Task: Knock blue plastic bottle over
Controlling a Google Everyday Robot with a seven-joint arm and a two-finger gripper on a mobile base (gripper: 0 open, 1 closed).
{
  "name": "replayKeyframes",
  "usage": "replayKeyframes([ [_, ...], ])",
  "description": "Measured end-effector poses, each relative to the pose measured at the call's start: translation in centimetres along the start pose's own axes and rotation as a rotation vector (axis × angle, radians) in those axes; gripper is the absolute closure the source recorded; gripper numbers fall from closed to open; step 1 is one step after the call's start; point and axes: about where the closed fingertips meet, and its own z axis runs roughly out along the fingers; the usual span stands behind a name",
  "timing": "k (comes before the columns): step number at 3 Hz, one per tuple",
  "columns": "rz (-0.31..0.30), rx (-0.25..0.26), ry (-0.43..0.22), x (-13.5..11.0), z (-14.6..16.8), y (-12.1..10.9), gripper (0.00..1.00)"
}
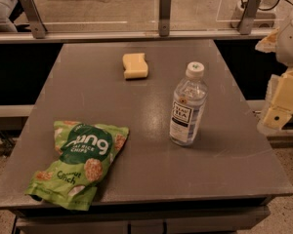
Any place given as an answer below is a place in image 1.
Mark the green rice chips bag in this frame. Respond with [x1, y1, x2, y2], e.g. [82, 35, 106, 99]
[25, 121, 129, 211]

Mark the middle metal bracket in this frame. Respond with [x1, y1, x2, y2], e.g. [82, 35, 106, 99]
[158, 0, 171, 37]

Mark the clear plastic water bottle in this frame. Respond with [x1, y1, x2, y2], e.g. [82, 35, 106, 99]
[169, 61, 208, 146]

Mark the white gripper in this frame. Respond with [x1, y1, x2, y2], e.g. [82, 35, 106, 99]
[255, 10, 293, 130]

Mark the black cable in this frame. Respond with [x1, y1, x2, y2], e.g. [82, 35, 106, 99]
[239, 0, 293, 12]

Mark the clear acrylic barrier panel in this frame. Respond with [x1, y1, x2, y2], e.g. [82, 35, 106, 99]
[0, 0, 293, 34]

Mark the left metal bracket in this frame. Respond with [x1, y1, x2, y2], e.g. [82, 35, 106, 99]
[20, 0, 47, 39]

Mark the yellow sponge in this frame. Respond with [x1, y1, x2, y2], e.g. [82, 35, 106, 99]
[122, 53, 148, 79]

